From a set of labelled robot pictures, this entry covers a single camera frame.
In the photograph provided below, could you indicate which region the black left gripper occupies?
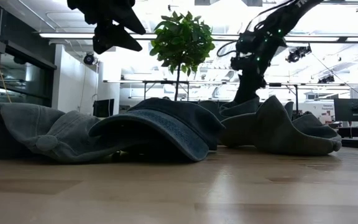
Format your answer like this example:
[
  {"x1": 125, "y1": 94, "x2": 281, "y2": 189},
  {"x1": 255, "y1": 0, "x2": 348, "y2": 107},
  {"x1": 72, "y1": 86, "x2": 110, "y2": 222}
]
[{"x1": 67, "y1": 0, "x2": 147, "y2": 55}]

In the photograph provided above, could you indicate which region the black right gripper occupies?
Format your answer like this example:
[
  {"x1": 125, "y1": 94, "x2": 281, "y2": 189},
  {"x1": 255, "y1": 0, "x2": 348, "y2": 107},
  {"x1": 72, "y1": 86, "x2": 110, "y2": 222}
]
[{"x1": 232, "y1": 73, "x2": 268, "y2": 105}]

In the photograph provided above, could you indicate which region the dark blue denim cap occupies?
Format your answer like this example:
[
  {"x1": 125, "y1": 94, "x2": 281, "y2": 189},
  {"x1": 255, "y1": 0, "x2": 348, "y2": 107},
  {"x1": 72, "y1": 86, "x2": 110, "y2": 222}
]
[{"x1": 219, "y1": 95, "x2": 261, "y2": 119}]

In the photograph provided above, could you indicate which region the dark slate cap with brim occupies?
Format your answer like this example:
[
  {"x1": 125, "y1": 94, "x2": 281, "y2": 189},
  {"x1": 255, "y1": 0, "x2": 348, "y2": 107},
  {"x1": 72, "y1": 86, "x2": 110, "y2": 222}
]
[{"x1": 88, "y1": 97, "x2": 227, "y2": 163}]

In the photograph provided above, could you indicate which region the light grey-blue cap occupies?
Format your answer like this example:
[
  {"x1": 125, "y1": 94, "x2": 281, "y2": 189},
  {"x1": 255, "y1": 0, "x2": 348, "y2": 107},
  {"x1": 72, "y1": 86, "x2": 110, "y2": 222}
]
[{"x1": 0, "y1": 102, "x2": 131, "y2": 164}]

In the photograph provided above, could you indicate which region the teal plastic bin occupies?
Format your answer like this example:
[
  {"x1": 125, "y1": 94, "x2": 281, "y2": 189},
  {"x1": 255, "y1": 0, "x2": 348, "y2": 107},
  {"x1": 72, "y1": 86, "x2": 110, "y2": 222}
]
[{"x1": 197, "y1": 100, "x2": 295, "y2": 121}]

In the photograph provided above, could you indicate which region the grey washed cap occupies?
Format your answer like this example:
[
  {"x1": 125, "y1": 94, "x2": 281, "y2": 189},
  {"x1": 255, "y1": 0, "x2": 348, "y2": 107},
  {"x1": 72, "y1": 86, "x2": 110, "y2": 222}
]
[{"x1": 219, "y1": 95, "x2": 343, "y2": 157}]

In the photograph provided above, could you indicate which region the black ceiling track light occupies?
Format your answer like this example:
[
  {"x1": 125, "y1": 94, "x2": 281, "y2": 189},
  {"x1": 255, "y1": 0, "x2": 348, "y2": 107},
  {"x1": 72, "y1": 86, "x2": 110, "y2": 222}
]
[{"x1": 285, "y1": 44, "x2": 313, "y2": 64}]

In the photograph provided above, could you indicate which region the green leafy artificial tree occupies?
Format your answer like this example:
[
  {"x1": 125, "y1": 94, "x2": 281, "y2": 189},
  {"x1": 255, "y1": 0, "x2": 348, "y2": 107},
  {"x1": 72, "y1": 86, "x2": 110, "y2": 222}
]
[{"x1": 149, "y1": 11, "x2": 216, "y2": 102}]

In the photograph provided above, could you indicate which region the long black-framed workbench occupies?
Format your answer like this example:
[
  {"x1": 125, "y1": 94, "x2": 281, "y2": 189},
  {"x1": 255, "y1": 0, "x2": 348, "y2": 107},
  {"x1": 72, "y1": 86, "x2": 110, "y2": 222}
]
[{"x1": 104, "y1": 79, "x2": 301, "y2": 102}]

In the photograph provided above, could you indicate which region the small black ceiling light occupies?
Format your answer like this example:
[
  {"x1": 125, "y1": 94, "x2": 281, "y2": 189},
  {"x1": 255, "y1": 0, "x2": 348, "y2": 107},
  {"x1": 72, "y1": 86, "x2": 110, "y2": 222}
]
[{"x1": 317, "y1": 74, "x2": 336, "y2": 85}]

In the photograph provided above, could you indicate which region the small dark monitor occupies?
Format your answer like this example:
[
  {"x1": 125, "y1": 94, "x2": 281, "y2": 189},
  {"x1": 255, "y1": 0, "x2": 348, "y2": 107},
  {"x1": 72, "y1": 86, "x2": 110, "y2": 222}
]
[{"x1": 93, "y1": 98, "x2": 116, "y2": 119}]

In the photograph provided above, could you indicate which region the wide dark monitor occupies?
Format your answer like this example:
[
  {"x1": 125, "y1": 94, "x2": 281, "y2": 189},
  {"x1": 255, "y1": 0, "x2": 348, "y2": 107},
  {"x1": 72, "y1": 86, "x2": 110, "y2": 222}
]
[{"x1": 333, "y1": 98, "x2": 358, "y2": 123}]

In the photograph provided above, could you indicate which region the round black wall spotlight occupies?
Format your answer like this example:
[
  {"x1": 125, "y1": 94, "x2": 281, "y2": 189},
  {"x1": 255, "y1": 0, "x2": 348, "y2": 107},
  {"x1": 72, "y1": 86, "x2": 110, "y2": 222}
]
[{"x1": 83, "y1": 52, "x2": 97, "y2": 67}]

